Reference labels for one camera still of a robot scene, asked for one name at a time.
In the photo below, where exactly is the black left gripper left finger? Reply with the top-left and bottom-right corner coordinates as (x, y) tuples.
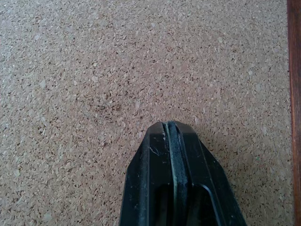
(119, 121), (176, 226)

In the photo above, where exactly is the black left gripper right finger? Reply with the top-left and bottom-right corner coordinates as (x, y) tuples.
(167, 121), (247, 226)

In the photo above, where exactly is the cork board with wooden frame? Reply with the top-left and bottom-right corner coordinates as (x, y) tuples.
(0, 0), (301, 226)

